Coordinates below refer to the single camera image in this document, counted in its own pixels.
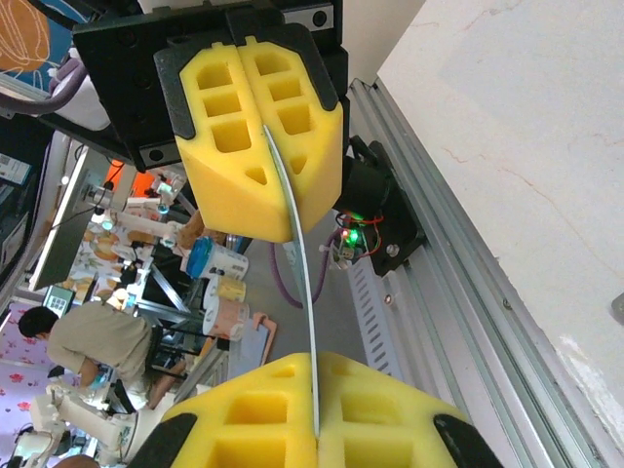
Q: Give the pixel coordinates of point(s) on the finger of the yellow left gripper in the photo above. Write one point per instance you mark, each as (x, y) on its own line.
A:
(317, 161)
(229, 195)

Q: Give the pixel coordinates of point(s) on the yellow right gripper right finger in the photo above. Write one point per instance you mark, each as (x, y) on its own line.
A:
(380, 424)

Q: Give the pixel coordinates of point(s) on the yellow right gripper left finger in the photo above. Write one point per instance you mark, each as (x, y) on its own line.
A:
(244, 424)

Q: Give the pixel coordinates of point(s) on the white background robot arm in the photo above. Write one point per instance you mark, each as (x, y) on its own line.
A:
(83, 419)

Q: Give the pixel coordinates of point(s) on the blue lid paper cup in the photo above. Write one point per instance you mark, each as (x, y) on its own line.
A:
(214, 261)

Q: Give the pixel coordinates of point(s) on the pink blue clipboard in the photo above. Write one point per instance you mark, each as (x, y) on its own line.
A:
(258, 341)

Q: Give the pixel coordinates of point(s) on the yellow paper cup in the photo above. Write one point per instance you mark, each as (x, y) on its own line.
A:
(226, 291)

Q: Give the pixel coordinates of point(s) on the pink paper cup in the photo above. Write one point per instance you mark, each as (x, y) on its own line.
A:
(226, 319)

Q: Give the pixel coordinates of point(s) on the person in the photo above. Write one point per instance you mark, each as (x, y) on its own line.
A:
(107, 341)

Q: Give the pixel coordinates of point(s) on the dark computer monitor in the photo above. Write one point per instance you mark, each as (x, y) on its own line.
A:
(63, 234)

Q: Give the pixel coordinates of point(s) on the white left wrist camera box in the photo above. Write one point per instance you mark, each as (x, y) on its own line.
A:
(85, 105)

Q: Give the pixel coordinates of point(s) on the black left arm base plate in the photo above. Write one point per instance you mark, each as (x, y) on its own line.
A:
(404, 234)

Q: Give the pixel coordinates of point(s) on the aluminium mounting rail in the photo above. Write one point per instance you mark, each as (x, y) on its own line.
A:
(463, 302)

